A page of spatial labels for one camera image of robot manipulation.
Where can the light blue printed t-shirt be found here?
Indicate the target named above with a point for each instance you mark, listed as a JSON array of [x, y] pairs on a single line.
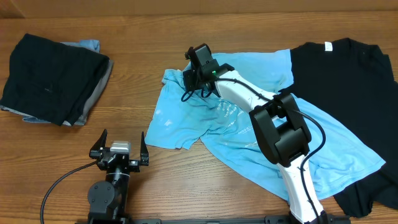
[[339, 157]]

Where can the folded black garment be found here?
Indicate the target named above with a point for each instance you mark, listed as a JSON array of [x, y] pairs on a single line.
[[50, 80]]

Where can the cardboard back wall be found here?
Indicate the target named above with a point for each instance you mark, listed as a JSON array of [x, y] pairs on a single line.
[[12, 9]]

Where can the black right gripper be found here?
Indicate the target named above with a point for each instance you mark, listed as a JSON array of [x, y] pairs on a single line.
[[189, 78]]

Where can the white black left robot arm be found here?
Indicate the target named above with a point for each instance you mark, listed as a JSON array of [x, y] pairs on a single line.
[[108, 198]]

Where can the folded grey garment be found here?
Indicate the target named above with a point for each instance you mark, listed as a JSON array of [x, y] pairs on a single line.
[[89, 103]]

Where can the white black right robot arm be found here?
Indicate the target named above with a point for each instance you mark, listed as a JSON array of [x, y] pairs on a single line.
[[279, 126]]

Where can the black t-shirt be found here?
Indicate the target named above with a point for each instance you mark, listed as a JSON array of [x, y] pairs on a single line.
[[354, 83]]

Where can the folded light blue garment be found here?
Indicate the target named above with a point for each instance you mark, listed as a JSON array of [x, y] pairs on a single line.
[[90, 44]]

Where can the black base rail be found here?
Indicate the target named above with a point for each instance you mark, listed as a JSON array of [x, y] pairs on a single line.
[[270, 219]]

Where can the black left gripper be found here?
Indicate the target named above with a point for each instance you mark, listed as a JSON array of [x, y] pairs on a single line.
[[134, 165]]

